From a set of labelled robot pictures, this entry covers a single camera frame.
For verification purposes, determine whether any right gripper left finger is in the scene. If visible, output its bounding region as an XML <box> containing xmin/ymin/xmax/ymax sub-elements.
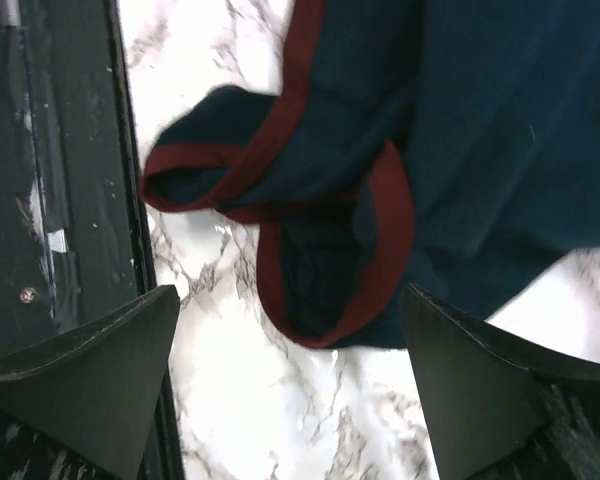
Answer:
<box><xmin>0</xmin><ymin>285</ymin><xmax>179</xmax><ymax>479</ymax></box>

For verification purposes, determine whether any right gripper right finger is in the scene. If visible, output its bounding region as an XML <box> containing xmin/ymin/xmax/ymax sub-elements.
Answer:
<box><xmin>401</xmin><ymin>286</ymin><xmax>600</xmax><ymax>479</ymax></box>

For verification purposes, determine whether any navy maroon tank top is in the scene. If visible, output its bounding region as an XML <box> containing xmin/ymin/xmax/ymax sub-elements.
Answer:
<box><xmin>141</xmin><ymin>1</ymin><xmax>600</xmax><ymax>349</ymax></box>

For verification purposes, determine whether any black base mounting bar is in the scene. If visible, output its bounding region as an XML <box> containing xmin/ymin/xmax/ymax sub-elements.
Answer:
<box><xmin>0</xmin><ymin>1</ymin><xmax>184</xmax><ymax>479</ymax></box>

